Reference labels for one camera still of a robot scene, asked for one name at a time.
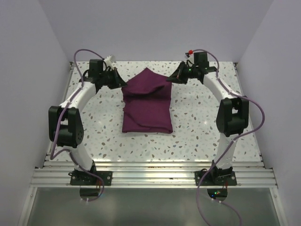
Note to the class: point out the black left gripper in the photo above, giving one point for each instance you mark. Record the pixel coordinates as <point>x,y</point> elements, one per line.
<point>118,82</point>

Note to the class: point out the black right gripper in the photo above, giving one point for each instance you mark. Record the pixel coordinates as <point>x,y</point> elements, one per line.
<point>178,73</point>

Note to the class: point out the purple cloth mat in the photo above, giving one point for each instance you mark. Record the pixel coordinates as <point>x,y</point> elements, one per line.
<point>147,99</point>

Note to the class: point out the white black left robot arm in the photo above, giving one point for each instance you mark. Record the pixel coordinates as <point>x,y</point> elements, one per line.
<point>64,121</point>

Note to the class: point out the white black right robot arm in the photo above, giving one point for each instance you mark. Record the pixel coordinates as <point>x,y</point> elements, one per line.
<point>231,120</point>

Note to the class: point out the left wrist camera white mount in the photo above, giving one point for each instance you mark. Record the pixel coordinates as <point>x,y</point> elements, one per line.
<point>110,60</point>

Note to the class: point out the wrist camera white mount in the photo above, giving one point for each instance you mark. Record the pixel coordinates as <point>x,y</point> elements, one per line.
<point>110,60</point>
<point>189,53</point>

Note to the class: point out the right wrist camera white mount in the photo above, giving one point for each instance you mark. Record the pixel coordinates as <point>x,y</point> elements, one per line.
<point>189,53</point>

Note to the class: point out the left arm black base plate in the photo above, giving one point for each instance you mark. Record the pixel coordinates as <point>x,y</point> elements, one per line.
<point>80,178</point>

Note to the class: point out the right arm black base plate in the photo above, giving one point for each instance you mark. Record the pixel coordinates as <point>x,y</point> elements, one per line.
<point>210,180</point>

